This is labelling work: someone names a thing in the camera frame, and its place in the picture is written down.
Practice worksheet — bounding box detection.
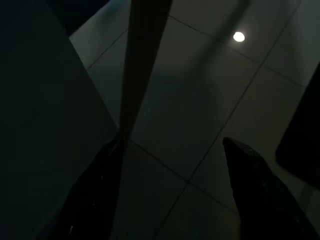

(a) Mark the wooden table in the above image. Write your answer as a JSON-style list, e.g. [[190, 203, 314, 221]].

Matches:
[[119, 0, 174, 141]]

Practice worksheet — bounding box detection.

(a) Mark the dark floor rug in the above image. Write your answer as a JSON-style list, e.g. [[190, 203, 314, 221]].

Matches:
[[274, 59, 320, 191]]

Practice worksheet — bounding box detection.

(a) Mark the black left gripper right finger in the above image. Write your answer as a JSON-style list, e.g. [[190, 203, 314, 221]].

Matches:
[[222, 136, 320, 240]]

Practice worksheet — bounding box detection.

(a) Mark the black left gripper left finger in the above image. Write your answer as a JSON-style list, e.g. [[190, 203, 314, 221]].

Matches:
[[47, 129, 126, 240]]

